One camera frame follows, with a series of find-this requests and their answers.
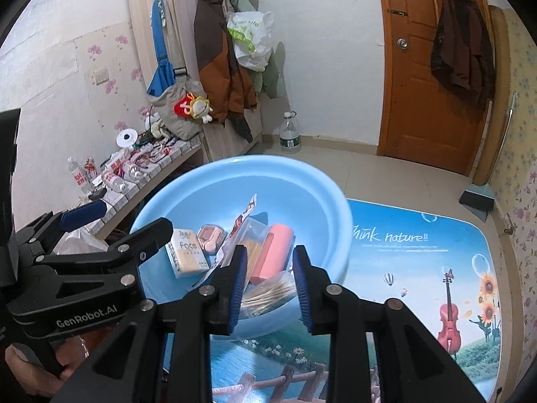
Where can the large clear water bottle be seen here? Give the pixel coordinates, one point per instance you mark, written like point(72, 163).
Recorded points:
point(290, 136)

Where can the round metal door knob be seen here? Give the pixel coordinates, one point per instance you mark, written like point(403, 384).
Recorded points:
point(402, 44)

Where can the dark brown hanging coat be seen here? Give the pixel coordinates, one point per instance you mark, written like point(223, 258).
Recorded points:
point(461, 42)

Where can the clear bottle red label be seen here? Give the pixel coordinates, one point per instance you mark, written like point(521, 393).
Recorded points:
point(77, 178)
point(113, 180)

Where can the brown orange jacket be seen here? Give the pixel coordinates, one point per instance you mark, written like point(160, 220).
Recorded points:
point(214, 63)

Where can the clear box of toothpicks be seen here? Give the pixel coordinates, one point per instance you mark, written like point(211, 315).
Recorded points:
point(254, 239)

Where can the red white plush toy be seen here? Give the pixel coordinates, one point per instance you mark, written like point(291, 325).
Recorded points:
point(197, 107)

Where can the pink cylinder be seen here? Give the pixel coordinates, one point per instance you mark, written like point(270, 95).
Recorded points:
point(275, 247)

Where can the white green plastic bag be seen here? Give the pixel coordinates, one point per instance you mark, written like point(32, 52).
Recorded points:
point(251, 46)

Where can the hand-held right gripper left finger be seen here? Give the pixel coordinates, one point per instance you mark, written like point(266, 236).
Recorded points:
point(237, 289)

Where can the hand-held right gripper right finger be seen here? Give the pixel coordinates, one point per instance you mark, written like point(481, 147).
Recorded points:
point(302, 289)

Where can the white tape roll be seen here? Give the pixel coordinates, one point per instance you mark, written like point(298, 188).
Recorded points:
point(119, 141)

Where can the crumpled whitish bag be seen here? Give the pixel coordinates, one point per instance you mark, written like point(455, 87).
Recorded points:
point(79, 242)

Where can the small black device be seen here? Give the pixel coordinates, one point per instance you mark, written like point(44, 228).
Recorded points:
point(97, 194)

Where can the light wood wardrobe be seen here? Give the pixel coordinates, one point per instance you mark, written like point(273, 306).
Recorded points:
point(142, 16)

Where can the light blue plastic basin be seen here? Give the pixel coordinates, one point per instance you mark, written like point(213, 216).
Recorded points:
point(293, 189)

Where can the red crayfish print snack packet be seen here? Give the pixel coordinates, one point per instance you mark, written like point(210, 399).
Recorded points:
point(243, 218)

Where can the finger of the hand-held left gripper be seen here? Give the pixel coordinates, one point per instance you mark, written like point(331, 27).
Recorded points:
point(147, 237)
point(84, 214)

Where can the brown wooden door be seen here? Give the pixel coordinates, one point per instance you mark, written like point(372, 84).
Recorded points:
point(411, 113)

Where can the person's left hand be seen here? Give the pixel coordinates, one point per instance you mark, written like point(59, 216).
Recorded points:
point(73, 357)

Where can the white yellow tissue pack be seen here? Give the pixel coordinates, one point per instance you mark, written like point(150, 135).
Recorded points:
point(186, 254)

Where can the metal door latch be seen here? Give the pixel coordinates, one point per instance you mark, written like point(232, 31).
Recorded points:
point(398, 13)

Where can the grey fabric bag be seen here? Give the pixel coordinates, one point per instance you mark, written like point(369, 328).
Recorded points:
point(172, 111)

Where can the clear bag of cotton swabs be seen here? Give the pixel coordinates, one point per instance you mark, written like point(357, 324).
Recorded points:
point(268, 294)

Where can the white wall socket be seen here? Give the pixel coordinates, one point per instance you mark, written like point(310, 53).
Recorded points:
point(101, 77)

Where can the pink earbud case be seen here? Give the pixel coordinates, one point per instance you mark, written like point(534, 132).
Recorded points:
point(212, 238)

